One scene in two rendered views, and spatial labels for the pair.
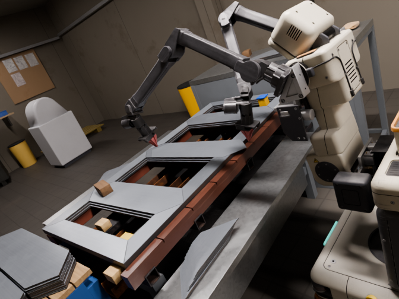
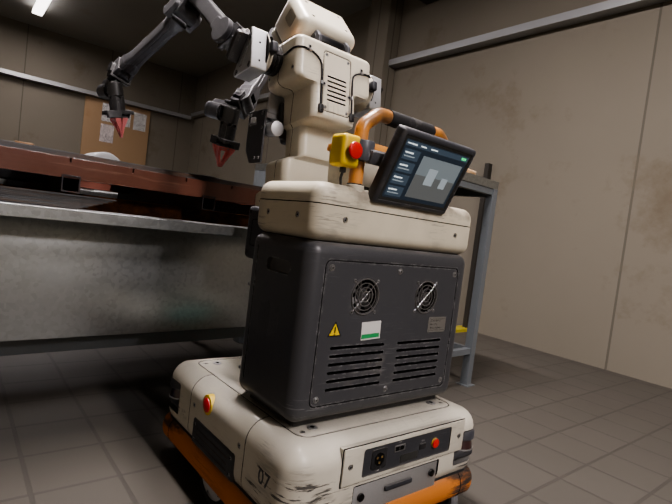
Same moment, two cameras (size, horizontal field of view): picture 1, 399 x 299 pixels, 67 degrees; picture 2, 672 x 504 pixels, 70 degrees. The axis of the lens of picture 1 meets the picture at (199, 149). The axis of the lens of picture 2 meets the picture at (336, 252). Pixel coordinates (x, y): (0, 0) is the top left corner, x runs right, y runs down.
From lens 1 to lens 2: 1.06 m
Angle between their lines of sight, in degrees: 19
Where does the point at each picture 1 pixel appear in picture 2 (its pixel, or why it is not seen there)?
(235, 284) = (64, 308)
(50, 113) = not seen: hidden behind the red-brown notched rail
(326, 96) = (297, 107)
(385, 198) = (264, 204)
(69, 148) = not seen: hidden behind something
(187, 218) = (54, 160)
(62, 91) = not seen: hidden behind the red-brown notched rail
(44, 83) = (134, 157)
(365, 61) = (522, 296)
